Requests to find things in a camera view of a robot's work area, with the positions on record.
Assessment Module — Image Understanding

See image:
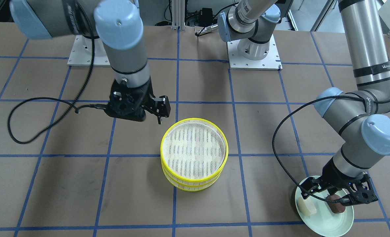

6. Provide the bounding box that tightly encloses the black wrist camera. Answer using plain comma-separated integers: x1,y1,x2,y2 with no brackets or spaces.
148,95,171,118

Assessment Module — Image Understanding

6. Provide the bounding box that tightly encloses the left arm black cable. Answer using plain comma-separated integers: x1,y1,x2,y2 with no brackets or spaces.
272,71,390,202

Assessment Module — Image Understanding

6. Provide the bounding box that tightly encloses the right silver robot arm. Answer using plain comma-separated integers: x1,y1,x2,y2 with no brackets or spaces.
10,0,171,122

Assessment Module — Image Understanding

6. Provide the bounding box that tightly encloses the pale green plate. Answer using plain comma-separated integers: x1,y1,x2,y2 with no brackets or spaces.
294,187,354,237

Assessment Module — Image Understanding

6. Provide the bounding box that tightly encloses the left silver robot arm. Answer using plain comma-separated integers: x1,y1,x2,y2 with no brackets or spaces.
294,0,390,207

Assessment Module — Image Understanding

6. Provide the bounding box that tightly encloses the black device behind table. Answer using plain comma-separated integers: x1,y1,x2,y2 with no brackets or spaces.
198,8,213,26

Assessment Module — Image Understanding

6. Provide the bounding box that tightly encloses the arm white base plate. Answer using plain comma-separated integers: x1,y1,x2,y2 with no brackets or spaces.
67,35,110,66
227,35,283,71

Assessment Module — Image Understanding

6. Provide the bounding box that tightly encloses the brown steamed bun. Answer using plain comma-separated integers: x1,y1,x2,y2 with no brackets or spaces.
326,194,346,214

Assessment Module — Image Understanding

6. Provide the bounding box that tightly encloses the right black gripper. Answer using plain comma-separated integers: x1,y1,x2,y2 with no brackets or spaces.
104,79,162,125

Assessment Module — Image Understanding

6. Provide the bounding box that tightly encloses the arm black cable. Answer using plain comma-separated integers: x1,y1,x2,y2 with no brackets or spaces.
7,33,110,145
272,71,390,202

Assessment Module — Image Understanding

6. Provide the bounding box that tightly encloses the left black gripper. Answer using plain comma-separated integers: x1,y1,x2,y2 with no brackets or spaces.
300,161,378,206

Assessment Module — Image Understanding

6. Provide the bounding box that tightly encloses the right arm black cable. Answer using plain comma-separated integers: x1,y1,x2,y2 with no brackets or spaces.
7,33,110,145

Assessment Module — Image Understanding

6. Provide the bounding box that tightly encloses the white steamed bun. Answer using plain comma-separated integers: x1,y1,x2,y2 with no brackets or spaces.
296,197,317,216

